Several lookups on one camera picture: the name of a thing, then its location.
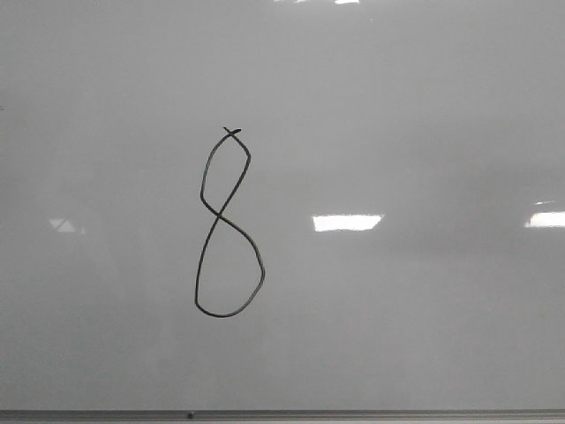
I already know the white whiteboard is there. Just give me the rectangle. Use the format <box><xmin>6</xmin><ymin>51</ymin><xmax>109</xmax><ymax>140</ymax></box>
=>
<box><xmin>1</xmin><ymin>1</ymin><xmax>564</xmax><ymax>410</ymax></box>

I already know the aluminium whiteboard frame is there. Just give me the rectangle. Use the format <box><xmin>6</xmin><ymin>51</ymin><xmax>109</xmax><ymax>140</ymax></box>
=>
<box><xmin>1</xmin><ymin>409</ymin><xmax>564</xmax><ymax>422</ymax></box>

